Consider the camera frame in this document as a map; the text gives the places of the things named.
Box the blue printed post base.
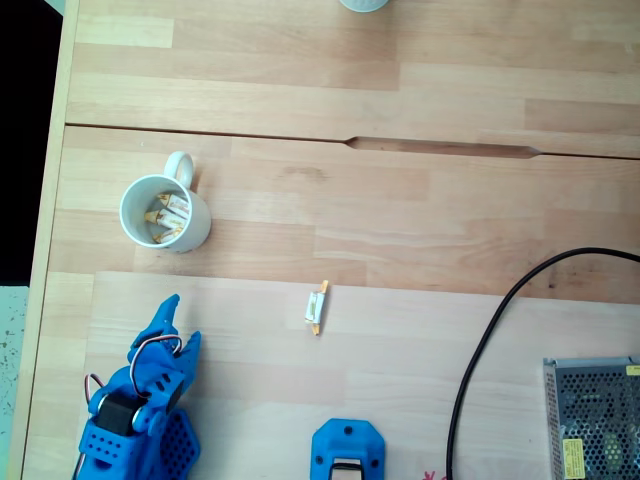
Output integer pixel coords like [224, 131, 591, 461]
[310, 418, 388, 480]

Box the white orange sweet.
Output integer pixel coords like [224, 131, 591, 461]
[151, 226, 184, 245]
[144, 208, 189, 227]
[303, 279, 331, 339]
[158, 192, 191, 214]

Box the thick black cable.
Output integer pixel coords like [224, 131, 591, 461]
[446, 246, 640, 480]

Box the white round object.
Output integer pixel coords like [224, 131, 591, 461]
[338, 0, 392, 14]

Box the light wooden board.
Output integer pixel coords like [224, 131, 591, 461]
[74, 271, 640, 480]

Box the gripper servo wire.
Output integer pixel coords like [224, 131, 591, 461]
[128, 336, 184, 400]

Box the wrist servo wire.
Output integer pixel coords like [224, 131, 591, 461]
[83, 373, 107, 404]

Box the white ceramic mug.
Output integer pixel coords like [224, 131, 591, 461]
[118, 151, 213, 255]

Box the perforated metal power supply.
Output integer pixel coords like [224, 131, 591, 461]
[542, 354, 640, 480]

